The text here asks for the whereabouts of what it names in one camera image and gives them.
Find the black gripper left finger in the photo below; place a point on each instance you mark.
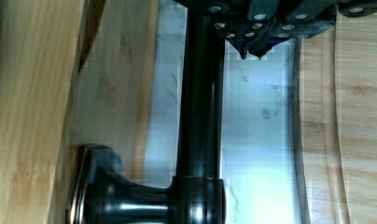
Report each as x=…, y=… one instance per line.
x=246, y=24

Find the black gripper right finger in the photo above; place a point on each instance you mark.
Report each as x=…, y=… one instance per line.
x=307, y=18

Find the black drawer handle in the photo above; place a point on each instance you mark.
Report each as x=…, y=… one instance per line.
x=101, y=195

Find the bamboo cabinet top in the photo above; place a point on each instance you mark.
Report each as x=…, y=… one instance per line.
x=335, y=96

